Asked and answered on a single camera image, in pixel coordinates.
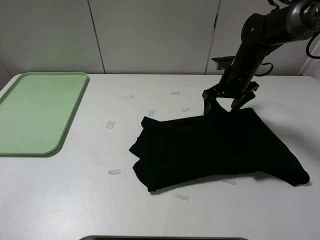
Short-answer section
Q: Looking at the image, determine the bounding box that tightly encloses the clear tape marker far left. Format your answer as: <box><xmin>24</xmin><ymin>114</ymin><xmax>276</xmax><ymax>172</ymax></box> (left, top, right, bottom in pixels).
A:
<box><xmin>106</xmin><ymin>121</ymin><xmax>115</xmax><ymax>129</ymax></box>

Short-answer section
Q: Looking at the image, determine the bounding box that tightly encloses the clear tape marker middle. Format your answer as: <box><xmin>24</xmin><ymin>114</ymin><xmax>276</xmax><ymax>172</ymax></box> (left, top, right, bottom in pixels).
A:
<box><xmin>148</xmin><ymin>109</ymin><xmax>156</xmax><ymax>117</ymax></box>

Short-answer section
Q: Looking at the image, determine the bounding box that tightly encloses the clear tape marker lower left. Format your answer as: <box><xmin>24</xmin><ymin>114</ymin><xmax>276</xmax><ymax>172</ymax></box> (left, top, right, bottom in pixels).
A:
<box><xmin>108</xmin><ymin>169</ymin><xmax>121</xmax><ymax>175</ymax></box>

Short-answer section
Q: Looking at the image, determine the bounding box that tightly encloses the light green plastic tray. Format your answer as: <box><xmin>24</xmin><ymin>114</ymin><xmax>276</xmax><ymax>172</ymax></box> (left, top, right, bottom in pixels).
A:
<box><xmin>0</xmin><ymin>72</ymin><xmax>89</xmax><ymax>156</ymax></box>

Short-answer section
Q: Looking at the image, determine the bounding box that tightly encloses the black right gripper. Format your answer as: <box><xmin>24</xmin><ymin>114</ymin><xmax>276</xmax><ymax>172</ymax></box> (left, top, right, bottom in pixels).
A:
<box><xmin>202</xmin><ymin>81</ymin><xmax>259</xmax><ymax>116</ymax></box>

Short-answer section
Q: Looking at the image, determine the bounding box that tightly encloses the clear tape marker upper left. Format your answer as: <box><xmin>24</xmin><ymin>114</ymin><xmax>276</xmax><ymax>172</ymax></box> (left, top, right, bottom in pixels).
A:
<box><xmin>124</xmin><ymin>95</ymin><xmax>134</xmax><ymax>99</ymax></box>

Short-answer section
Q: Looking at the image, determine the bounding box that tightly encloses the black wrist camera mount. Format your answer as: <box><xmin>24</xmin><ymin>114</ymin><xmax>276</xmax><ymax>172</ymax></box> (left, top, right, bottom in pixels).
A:
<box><xmin>211</xmin><ymin>56</ymin><xmax>235</xmax><ymax>70</ymax></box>

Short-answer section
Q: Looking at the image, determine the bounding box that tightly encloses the black short sleeve shirt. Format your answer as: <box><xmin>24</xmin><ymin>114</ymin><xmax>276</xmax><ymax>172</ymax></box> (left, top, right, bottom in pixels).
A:
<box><xmin>130</xmin><ymin>107</ymin><xmax>310</xmax><ymax>192</ymax></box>

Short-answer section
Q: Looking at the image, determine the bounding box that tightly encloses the clear tape marker bottom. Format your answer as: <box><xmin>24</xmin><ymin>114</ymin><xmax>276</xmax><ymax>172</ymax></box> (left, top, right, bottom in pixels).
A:
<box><xmin>175</xmin><ymin>193</ymin><xmax>189</xmax><ymax>201</ymax></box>

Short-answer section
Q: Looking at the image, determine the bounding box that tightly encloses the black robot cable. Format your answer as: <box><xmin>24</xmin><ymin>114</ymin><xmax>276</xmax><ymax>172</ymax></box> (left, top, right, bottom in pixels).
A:
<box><xmin>254</xmin><ymin>61</ymin><xmax>274</xmax><ymax>77</ymax></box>

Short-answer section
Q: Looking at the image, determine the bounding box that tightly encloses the clear tape marker lower right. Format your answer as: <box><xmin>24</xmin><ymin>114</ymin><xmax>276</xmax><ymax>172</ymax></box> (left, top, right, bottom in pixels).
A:
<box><xmin>222</xmin><ymin>178</ymin><xmax>237</xmax><ymax>186</ymax></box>

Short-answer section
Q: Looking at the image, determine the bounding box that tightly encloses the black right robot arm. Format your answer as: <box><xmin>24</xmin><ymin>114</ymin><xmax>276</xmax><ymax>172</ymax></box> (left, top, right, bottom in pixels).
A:
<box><xmin>202</xmin><ymin>0</ymin><xmax>320</xmax><ymax>115</ymax></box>

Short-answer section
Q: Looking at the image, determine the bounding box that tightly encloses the clear tape marker centre right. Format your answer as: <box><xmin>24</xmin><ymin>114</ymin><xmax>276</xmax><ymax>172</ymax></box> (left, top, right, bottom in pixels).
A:
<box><xmin>181</xmin><ymin>108</ymin><xmax>190</xmax><ymax>113</ymax></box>

